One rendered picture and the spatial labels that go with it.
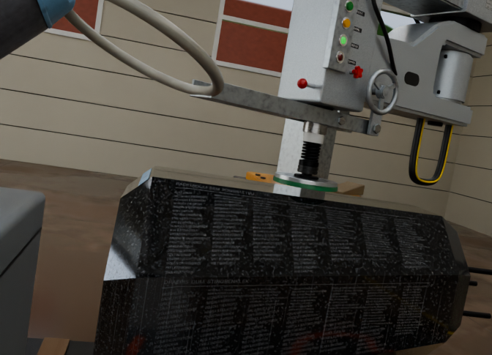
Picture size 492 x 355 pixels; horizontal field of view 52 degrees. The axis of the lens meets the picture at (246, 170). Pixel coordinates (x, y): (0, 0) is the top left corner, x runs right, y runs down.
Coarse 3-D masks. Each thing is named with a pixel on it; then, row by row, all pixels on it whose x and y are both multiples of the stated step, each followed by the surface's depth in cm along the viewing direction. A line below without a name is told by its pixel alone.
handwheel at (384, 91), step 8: (376, 72) 157; (384, 72) 159; (392, 72) 161; (376, 80) 157; (392, 80) 162; (368, 88) 156; (376, 88) 159; (384, 88) 159; (392, 88) 162; (368, 96) 157; (376, 96) 161; (384, 96) 159; (392, 96) 165; (368, 104) 158; (392, 104) 164; (376, 112) 160; (384, 112) 162
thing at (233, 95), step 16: (192, 96) 144; (208, 96) 137; (224, 96) 138; (240, 96) 141; (256, 96) 144; (272, 96) 147; (272, 112) 148; (288, 112) 152; (304, 112) 155; (320, 112) 159; (336, 112) 163; (336, 128) 180; (352, 128) 169
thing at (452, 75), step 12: (444, 60) 195; (456, 60) 194; (468, 60) 195; (444, 72) 195; (456, 72) 194; (468, 72) 197; (444, 84) 195; (456, 84) 195; (468, 84) 200; (444, 96) 195; (456, 96) 196
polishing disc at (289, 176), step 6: (276, 174) 166; (282, 174) 165; (288, 174) 169; (288, 180) 160; (294, 180) 159; (300, 180) 159; (306, 180) 158; (312, 180) 161; (318, 180) 166; (324, 180) 170; (330, 180) 174; (324, 186) 160; (330, 186) 161; (336, 186) 165
